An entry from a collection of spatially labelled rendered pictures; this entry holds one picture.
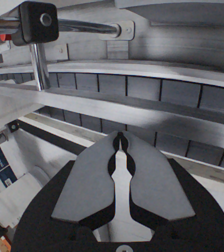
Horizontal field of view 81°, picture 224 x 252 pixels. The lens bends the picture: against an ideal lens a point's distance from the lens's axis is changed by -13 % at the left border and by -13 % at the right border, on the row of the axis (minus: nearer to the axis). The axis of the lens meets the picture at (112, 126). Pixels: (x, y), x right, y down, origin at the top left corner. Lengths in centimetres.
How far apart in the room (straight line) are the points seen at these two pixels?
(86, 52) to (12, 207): 41
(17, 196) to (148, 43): 45
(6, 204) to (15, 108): 29
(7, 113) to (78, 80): 11
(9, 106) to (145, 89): 19
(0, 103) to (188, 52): 25
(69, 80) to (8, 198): 35
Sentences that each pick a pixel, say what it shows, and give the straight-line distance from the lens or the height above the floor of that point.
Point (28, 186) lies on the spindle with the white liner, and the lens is 47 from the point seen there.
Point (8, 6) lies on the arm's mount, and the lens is 32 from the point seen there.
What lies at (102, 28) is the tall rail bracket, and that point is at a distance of 19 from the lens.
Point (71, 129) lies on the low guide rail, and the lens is 22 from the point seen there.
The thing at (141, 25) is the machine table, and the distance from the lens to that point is 21.
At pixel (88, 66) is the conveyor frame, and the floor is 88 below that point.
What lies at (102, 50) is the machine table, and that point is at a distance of 24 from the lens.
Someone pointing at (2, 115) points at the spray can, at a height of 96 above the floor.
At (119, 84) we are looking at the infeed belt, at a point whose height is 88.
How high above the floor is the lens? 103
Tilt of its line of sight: 48 degrees down
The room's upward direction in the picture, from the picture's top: 129 degrees counter-clockwise
